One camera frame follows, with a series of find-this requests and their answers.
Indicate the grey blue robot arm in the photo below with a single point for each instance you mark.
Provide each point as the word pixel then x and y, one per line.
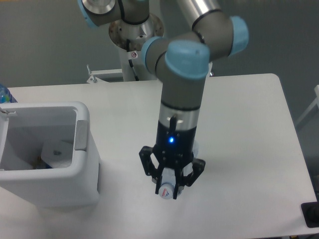
pixel 182 65

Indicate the white plastic wrapper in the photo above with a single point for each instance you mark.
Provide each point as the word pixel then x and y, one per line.
pixel 57 153

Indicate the blue snack package in bin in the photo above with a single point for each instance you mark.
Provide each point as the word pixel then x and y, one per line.
pixel 40 164

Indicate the white metal base frame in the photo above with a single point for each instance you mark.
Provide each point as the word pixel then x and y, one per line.
pixel 136 72

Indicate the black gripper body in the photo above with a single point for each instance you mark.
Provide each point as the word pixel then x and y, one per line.
pixel 173 146

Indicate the blue water bottle at edge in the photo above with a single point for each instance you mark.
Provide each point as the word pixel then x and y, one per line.
pixel 6 96

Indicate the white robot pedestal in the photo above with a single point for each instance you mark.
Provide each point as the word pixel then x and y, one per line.
pixel 129 39

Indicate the white furniture piece at right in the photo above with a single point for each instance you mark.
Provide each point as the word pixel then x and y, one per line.
pixel 309 112

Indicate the clear crushed plastic bottle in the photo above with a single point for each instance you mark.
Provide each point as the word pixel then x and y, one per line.
pixel 168 176

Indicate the black device at table corner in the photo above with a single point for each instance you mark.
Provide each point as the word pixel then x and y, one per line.
pixel 310 212

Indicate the white trash can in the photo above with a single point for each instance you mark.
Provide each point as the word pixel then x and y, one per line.
pixel 24 127

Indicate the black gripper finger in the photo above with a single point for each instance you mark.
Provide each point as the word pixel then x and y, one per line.
pixel 148 166
pixel 198 166

